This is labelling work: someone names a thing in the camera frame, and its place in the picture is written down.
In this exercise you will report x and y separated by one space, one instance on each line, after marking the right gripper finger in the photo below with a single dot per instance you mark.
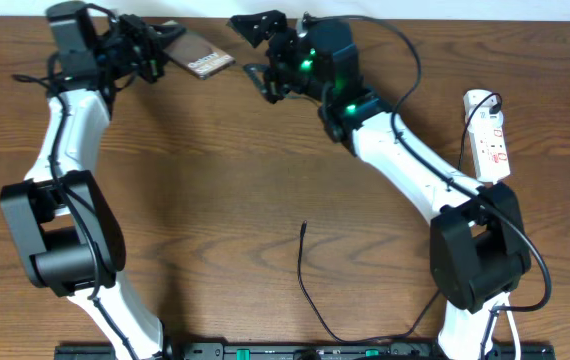
256 28
255 72

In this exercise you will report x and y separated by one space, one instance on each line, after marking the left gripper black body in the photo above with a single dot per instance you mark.
132 50

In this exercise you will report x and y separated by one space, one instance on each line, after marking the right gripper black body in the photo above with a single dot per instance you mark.
292 70

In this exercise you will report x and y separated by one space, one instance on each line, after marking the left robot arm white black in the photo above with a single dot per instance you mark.
67 237

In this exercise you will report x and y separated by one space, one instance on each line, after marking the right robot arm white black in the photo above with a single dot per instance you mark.
478 252

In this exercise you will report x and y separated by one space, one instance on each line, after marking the black plug in strip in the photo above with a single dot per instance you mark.
496 108

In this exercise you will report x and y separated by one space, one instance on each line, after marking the white power strip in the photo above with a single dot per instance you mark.
486 136

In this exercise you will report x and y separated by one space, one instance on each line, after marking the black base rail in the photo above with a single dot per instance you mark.
412 350

